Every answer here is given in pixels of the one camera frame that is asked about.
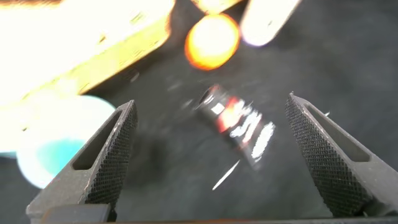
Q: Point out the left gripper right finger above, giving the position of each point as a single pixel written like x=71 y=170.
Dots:
x=342 y=180

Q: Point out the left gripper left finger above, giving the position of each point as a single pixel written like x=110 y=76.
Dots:
x=93 y=180

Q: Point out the teal mug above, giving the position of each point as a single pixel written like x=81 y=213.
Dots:
x=53 y=155

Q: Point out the black L'Oreal tube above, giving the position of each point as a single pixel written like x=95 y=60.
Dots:
x=236 y=124

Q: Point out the black tablecloth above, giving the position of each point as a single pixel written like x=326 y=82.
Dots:
x=342 y=62

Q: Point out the purple bag roll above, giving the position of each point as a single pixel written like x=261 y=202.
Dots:
x=264 y=21

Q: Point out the orange fruit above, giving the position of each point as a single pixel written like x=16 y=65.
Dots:
x=211 y=43

